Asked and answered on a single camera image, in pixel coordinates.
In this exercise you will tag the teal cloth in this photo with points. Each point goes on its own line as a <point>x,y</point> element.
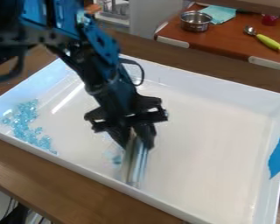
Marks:
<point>221,13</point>

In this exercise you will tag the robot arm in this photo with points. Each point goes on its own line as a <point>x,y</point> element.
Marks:
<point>94,49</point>

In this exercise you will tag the silver pot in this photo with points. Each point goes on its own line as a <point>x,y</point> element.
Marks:
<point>195,21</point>

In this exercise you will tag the pile of blue bits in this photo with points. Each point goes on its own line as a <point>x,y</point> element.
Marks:
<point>24,124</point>

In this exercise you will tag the red toy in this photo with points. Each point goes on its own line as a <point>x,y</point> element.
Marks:
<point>269,19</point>

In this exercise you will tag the white tray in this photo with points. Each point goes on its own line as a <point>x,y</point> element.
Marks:
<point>208,140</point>

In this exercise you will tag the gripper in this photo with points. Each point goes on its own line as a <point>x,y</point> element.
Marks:
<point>121,103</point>

